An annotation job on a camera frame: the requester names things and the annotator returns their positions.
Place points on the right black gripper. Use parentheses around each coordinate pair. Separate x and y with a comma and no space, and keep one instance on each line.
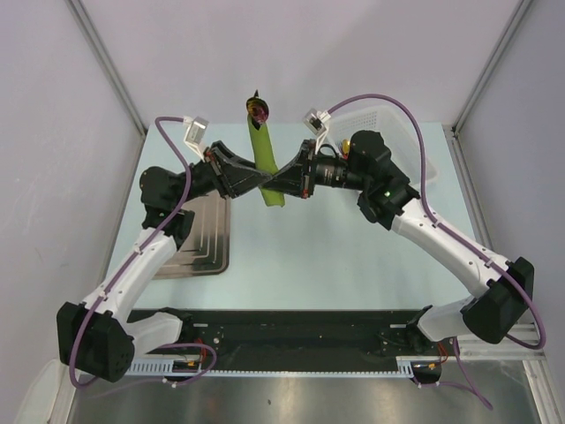
(295,178)

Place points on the aluminium front rail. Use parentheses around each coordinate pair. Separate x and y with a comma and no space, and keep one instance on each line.
(473,348)

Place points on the metal tray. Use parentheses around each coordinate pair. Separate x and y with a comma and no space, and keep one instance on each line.
(206,251)

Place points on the aluminium frame post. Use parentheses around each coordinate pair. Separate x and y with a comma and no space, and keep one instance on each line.
(499,51)
(101,54)

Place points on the green paper napkin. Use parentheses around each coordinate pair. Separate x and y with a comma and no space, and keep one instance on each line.
(264,159)

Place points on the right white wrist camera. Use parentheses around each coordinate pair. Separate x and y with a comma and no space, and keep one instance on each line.
(317,121)

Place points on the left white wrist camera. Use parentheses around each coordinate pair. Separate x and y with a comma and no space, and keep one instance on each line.
(195,128)

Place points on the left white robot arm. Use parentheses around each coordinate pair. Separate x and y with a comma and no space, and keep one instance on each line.
(95,335)

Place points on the white plastic basket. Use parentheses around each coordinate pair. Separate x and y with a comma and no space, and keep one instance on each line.
(396,131)

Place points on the aluminium frame post left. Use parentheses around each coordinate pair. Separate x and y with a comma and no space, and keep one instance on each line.
(101,54)

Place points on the aluminium frame post right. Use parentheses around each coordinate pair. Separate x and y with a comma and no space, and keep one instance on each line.
(499,51)

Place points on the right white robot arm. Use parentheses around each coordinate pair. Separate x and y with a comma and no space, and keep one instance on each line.
(498,287)

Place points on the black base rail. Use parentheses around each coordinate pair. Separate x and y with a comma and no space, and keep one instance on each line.
(318,341)

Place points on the iridescent spoon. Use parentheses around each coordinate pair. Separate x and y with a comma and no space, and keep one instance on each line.
(264,109)

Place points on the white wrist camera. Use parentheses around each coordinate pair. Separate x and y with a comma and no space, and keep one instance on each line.
(195,128)
(317,121)

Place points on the gold spoon in basket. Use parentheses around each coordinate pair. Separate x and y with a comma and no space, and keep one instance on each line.
(345,147)

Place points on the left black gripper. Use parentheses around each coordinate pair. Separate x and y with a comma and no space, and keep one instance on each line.
(230,185)

